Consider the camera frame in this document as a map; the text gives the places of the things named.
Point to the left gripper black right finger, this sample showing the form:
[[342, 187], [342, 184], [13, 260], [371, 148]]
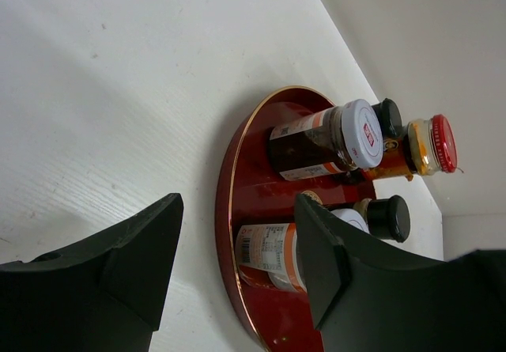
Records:
[[366, 295]]

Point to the white lid pink jar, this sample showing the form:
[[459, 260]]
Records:
[[287, 256]]

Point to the small black cap spice bottle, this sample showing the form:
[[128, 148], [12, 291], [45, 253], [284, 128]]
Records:
[[389, 118]]

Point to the white lid dark jar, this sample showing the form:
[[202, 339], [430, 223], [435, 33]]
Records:
[[333, 141]]

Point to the red lid sauce jar back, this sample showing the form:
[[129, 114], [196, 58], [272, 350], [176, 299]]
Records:
[[424, 147]]

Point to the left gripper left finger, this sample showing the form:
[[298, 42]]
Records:
[[103, 293]]

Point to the red round tray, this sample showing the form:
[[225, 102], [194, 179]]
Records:
[[249, 191]]

